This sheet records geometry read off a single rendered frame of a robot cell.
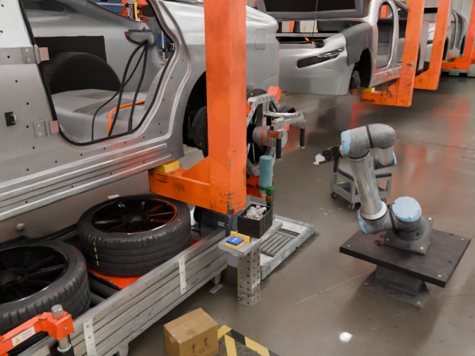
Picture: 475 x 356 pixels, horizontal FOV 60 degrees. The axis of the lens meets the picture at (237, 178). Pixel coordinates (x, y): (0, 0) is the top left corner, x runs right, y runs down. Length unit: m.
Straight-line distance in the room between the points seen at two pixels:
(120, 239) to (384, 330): 1.51
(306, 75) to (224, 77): 3.11
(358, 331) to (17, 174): 1.90
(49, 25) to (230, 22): 2.33
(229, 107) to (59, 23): 2.40
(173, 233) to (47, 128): 0.84
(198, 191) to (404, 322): 1.39
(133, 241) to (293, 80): 3.55
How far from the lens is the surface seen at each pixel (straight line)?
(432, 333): 2.59
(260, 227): 2.29
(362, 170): 2.20
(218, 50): 2.23
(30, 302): 1.95
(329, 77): 5.29
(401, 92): 6.19
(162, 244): 2.33
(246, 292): 2.51
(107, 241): 2.32
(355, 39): 5.50
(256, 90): 2.89
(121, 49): 4.65
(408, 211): 2.48
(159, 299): 2.27
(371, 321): 2.56
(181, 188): 2.61
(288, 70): 5.31
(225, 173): 2.34
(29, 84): 2.09
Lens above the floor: 1.55
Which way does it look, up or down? 20 degrees down
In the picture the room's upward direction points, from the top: straight up
